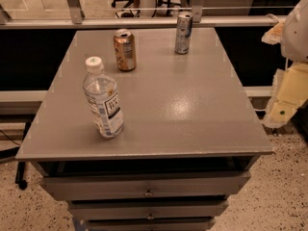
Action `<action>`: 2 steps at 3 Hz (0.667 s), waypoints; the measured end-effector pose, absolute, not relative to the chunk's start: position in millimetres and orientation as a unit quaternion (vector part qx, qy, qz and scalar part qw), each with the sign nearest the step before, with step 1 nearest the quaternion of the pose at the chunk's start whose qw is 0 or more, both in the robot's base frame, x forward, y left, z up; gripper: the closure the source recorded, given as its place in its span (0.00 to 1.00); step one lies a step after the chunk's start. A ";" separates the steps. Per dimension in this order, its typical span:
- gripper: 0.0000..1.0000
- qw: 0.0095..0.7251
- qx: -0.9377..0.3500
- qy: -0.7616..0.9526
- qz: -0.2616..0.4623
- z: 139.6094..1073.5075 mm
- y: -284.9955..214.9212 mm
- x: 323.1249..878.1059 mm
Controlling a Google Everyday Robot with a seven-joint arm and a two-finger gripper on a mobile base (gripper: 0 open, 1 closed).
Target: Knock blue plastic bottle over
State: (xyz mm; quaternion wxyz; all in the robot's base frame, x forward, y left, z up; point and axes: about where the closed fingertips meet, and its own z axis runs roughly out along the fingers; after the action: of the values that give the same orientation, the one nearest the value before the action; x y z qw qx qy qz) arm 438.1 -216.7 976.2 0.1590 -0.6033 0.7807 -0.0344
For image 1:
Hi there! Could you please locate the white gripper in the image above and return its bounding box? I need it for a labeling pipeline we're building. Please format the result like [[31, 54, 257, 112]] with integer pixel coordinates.
[[261, 0, 308, 128]]

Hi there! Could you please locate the clear plastic water bottle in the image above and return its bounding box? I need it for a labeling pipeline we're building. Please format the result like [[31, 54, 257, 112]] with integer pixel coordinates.
[[83, 56, 123, 138]]

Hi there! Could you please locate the silver slim drink can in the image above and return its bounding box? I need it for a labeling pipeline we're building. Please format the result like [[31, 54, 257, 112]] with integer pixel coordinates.
[[175, 12, 193, 54]]

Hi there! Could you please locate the grey drawer cabinet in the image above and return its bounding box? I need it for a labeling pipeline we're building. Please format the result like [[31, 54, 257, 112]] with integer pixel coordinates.
[[14, 27, 275, 231]]

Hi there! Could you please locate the gold soda can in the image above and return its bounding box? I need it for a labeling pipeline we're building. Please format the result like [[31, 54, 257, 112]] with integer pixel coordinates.
[[114, 29, 137, 71]]

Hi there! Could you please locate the bottom grey drawer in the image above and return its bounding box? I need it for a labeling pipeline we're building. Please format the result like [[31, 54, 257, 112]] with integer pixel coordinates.
[[87, 218, 215, 231]]

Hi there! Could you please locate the grey drawer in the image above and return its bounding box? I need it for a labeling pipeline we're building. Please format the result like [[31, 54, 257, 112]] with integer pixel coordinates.
[[68, 199, 228, 220], [87, 218, 215, 231], [40, 171, 251, 201]]

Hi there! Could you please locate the middle grey drawer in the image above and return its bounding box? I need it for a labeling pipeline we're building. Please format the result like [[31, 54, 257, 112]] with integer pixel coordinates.
[[68, 199, 228, 220]]

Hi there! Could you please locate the top grey drawer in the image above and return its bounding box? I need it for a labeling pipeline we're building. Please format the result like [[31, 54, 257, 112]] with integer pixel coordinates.
[[40, 171, 251, 201]]

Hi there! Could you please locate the black stand leg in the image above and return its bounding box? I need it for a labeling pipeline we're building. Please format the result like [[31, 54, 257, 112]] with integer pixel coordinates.
[[15, 122, 31, 191]]

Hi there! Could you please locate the metal railing frame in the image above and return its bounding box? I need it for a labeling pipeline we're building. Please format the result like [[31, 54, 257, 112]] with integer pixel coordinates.
[[0, 0, 294, 29]]

